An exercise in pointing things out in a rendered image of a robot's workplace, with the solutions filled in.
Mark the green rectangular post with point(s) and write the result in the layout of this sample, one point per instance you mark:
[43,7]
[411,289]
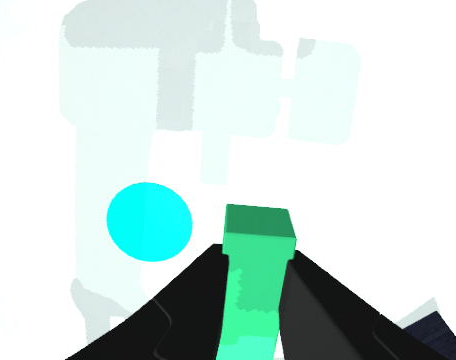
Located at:
[259,241]

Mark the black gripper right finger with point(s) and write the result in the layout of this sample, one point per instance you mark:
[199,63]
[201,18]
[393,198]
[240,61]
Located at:
[322,319]

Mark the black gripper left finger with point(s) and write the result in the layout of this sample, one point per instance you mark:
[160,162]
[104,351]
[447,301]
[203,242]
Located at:
[183,321]

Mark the cyan circle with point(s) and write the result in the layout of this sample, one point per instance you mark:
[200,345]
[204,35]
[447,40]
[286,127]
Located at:
[149,222]

